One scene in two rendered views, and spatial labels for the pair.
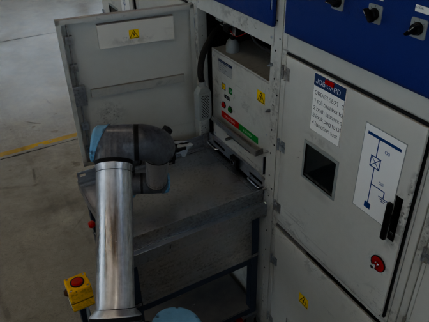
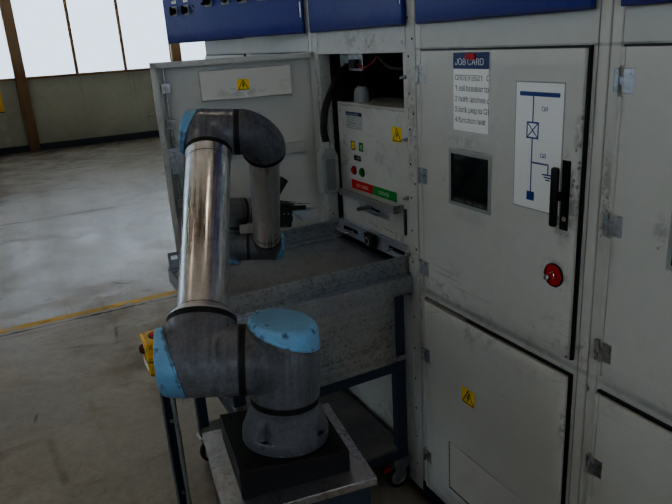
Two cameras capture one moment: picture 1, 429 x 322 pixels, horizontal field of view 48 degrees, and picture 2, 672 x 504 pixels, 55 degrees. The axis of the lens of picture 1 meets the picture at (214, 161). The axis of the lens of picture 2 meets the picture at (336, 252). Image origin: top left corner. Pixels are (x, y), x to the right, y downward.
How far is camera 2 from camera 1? 0.67 m
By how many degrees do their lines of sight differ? 15
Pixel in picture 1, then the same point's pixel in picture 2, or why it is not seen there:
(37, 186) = (120, 343)
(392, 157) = (551, 110)
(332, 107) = (476, 84)
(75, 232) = not seen: hidden behind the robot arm
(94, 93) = not seen: hidden behind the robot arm
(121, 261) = (212, 247)
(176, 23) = (294, 77)
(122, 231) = (215, 215)
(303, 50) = (438, 37)
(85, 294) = not seen: hidden behind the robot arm
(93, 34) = (195, 83)
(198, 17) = (320, 66)
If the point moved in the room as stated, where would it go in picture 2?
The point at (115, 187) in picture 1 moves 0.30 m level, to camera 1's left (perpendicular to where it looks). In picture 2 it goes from (208, 167) to (84, 174)
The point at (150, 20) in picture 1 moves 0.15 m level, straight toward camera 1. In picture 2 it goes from (262, 69) to (262, 71)
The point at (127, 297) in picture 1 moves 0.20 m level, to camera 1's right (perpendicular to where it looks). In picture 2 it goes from (218, 289) to (310, 285)
